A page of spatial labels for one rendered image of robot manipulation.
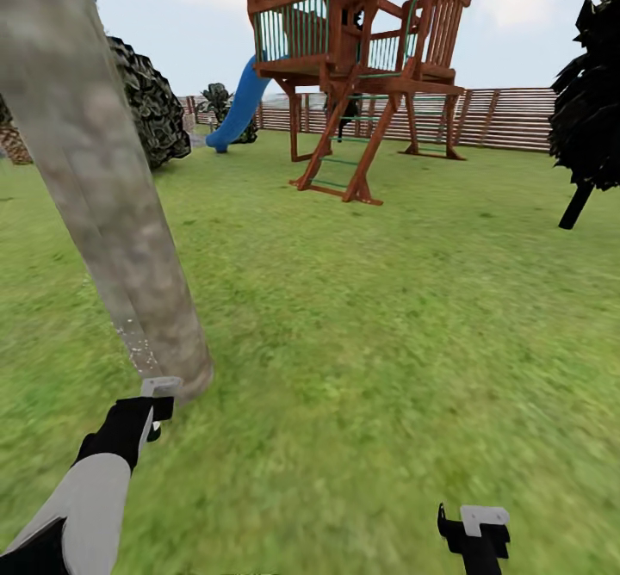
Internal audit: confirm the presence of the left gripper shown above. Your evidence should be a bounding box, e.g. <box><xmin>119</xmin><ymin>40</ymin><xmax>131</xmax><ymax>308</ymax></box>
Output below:
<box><xmin>146</xmin><ymin>396</ymin><xmax>175</xmax><ymax>422</ymax></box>

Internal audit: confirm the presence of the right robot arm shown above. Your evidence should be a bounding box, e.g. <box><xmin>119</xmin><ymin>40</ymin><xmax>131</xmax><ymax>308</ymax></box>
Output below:
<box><xmin>438</xmin><ymin>504</ymin><xmax>511</xmax><ymax>575</ymax></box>

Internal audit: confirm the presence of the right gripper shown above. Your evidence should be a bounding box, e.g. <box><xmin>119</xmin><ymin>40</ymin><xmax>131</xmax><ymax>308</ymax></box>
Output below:
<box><xmin>438</xmin><ymin>514</ymin><xmax>510</xmax><ymax>563</ymax></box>

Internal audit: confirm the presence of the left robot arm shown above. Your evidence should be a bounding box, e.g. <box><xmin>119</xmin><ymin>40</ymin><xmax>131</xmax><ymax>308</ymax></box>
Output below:
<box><xmin>0</xmin><ymin>376</ymin><xmax>181</xmax><ymax>575</ymax></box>

